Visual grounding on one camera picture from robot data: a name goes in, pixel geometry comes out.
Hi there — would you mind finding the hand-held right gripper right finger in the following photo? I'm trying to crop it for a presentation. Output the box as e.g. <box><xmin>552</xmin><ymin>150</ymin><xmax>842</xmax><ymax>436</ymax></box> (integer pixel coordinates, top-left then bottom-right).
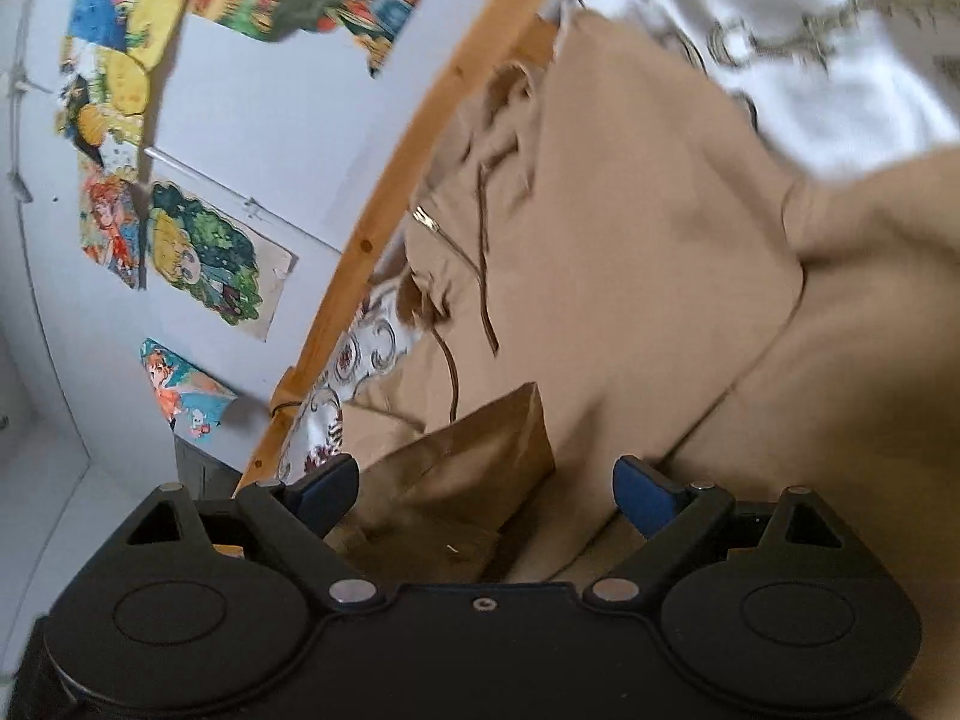
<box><xmin>583</xmin><ymin>454</ymin><xmax>852</xmax><ymax>611</ymax></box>

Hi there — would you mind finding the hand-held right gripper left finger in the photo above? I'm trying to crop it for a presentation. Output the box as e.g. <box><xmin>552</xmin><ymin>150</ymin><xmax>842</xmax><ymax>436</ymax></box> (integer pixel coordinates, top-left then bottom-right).
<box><xmin>124</xmin><ymin>454</ymin><xmax>383</xmax><ymax>612</ymax></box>

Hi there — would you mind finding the beige hoodie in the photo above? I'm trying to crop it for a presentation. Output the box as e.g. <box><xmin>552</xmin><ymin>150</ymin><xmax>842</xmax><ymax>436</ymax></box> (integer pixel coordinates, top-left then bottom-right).
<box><xmin>330</xmin><ymin>7</ymin><xmax>960</xmax><ymax>587</ymax></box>

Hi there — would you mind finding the dark grey cabinet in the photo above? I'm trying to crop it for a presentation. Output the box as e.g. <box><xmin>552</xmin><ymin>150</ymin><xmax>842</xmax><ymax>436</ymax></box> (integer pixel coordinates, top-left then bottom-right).
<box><xmin>172</xmin><ymin>433</ymin><xmax>247</xmax><ymax>502</ymax></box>

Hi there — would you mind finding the white floral bedspread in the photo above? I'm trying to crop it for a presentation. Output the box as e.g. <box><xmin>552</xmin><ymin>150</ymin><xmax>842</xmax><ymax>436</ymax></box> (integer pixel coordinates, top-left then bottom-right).
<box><xmin>277</xmin><ymin>0</ymin><xmax>960</xmax><ymax>488</ymax></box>

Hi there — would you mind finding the green-haired figure wall poster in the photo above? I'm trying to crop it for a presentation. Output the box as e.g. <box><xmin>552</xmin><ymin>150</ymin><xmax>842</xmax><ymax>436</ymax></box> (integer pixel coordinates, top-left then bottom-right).
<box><xmin>146</xmin><ymin>178</ymin><xmax>299</xmax><ymax>346</ymax></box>

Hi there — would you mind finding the white wall cable conduit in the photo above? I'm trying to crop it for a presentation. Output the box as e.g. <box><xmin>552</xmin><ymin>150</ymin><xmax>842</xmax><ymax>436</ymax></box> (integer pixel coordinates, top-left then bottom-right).
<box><xmin>141</xmin><ymin>146</ymin><xmax>347</xmax><ymax>254</ymax></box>

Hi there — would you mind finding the wooden bed frame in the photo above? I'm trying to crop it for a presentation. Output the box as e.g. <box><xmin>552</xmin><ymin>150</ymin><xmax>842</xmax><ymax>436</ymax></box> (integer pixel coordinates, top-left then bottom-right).
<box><xmin>236</xmin><ymin>0</ymin><xmax>582</xmax><ymax>500</ymax></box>

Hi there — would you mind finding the blue and yellow wall poster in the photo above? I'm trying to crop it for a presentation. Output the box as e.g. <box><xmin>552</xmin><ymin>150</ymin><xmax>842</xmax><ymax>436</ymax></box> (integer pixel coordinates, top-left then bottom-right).
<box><xmin>54</xmin><ymin>0</ymin><xmax>197</xmax><ymax>166</ymax></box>

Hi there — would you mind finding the white clipped wall cable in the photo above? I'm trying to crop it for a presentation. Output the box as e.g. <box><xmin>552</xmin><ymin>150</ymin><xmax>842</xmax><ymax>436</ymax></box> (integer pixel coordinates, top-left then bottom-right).
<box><xmin>4</xmin><ymin>0</ymin><xmax>46</xmax><ymax>205</ymax></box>

